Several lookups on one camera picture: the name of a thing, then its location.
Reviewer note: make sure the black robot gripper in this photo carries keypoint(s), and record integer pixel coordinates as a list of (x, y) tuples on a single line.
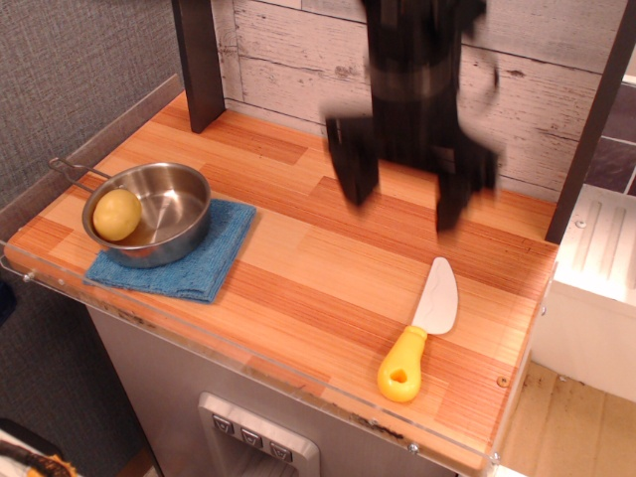
[(414, 65)]

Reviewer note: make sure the yellow handled toy knife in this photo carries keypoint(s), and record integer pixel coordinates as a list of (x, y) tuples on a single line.
[(399, 375)]

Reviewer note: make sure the orange black object corner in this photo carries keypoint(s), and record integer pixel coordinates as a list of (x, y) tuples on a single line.
[(37, 464)]

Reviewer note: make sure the stainless steel pan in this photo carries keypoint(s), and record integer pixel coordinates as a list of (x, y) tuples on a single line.
[(175, 212)]

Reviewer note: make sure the blue folded cloth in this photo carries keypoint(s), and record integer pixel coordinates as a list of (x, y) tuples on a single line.
[(200, 274)]

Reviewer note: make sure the yellow lemon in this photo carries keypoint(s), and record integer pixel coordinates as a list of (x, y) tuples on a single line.
[(117, 215)]

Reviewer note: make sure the grey cabinet dispenser panel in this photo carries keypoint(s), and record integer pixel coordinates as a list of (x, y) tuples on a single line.
[(243, 443)]

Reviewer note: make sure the dark right shelf post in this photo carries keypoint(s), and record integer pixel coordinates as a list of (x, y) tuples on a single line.
[(612, 77)]

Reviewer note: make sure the dark shelf post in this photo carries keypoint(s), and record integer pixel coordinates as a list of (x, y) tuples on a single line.
[(612, 77), (199, 56)]

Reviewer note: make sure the dark left shelf post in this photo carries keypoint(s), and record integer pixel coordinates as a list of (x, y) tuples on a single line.
[(199, 56)]

